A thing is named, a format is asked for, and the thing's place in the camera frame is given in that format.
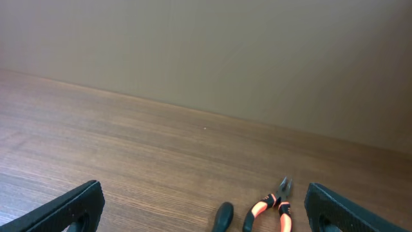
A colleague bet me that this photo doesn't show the orange black combination pliers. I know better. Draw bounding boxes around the orange black combination pliers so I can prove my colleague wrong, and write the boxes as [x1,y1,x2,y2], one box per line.
[242,177,292,232]

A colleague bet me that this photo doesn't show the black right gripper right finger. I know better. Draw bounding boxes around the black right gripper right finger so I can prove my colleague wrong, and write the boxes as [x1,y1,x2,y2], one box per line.
[304,182,407,232]

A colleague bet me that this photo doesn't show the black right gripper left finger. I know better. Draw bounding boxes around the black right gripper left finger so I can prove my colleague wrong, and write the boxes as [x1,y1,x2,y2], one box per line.
[1,180,105,232]

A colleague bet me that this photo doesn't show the black handled screwdriver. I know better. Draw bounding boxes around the black handled screwdriver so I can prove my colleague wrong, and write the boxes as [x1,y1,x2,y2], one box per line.
[212,202,234,232]

